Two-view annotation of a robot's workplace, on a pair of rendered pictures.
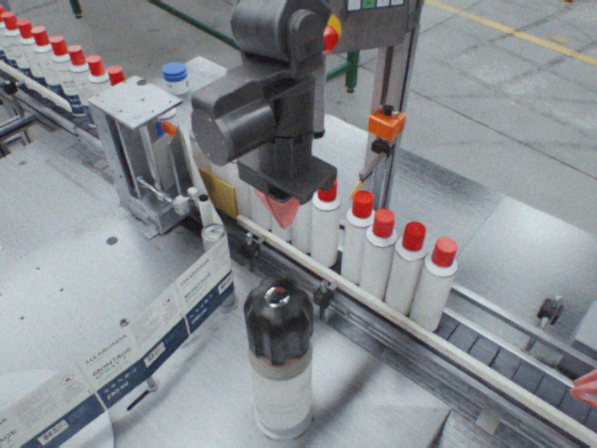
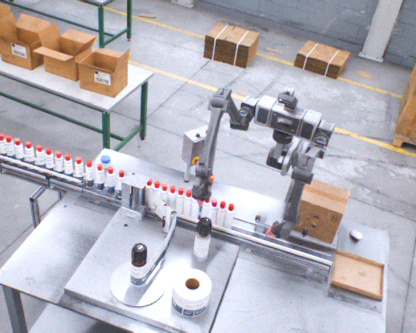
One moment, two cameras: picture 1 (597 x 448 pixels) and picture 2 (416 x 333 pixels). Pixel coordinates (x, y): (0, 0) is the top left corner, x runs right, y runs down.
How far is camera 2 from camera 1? 2.20 m
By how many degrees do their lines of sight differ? 21
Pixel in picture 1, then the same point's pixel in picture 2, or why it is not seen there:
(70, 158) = (82, 201)
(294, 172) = (205, 194)
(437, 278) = (230, 214)
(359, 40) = not seen: hidden behind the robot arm
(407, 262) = (222, 211)
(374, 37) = not seen: hidden behind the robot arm
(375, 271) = (213, 216)
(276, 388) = (205, 242)
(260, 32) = (202, 172)
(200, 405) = (178, 259)
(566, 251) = (260, 203)
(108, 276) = (132, 235)
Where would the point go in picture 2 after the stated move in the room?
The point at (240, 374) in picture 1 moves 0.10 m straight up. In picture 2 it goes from (185, 250) to (186, 239)
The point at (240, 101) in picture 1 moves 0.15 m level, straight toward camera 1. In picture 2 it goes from (201, 184) to (214, 203)
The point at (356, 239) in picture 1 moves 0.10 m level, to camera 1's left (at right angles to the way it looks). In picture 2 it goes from (207, 209) to (191, 211)
